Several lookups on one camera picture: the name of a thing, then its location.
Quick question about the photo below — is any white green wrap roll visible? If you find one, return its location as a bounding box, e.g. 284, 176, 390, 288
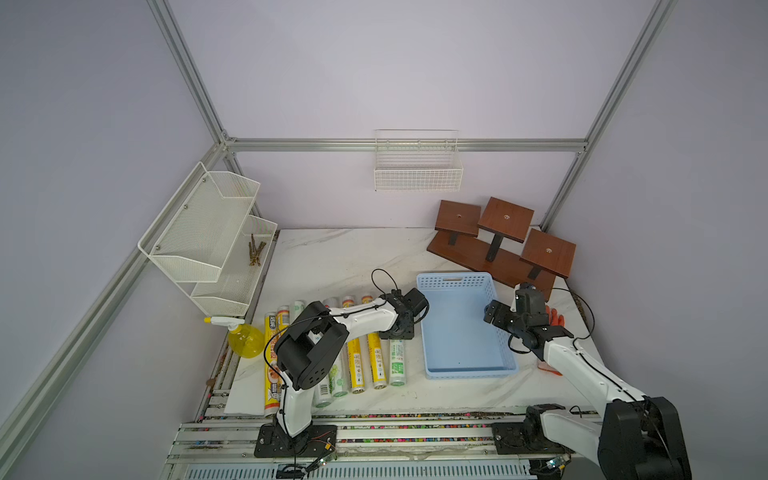
389, 340, 407, 386

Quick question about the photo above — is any light blue plastic basket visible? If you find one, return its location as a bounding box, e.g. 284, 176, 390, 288
416, 272, 519, 379

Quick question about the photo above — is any white roll grape picture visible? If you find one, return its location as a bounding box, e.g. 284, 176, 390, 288
290, 300, 306, 323

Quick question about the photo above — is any white green text roll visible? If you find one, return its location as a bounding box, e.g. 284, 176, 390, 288
313, 384, 333, 409

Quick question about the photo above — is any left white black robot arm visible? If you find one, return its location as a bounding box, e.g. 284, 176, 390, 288
274, 288, 429, 439

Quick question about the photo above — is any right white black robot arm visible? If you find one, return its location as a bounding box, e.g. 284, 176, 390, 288
484, 284, 692, 479

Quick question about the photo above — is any yellow wrap roll right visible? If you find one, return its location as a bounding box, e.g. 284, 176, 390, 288
367, 323, 388, 390

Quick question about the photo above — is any long yellow wrap box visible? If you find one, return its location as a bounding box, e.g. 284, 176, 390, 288
263, 312, 283, 416

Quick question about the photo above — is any red rubber glove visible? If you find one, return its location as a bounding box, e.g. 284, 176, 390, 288
537, 305, 565, 376

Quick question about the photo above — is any brown wooden display stand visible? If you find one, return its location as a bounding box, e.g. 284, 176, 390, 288
427, 197, 576, 298

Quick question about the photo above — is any yellow spray bottle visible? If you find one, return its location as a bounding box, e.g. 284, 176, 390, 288
204, 316, 265, 359

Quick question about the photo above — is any white mesh two-tier shelf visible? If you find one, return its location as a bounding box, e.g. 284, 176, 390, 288
138, 163, 278, 317

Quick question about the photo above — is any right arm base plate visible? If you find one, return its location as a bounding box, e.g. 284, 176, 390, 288
491, 422, 572, 455

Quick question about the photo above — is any white wire wall basket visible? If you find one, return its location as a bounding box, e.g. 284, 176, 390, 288
374, 129, 464, 192

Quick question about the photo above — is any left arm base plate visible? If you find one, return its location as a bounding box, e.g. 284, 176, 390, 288
254, 424, 338, 459

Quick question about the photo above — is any aluminium rail bench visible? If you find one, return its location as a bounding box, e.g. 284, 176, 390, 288
160, 412, 579, 479

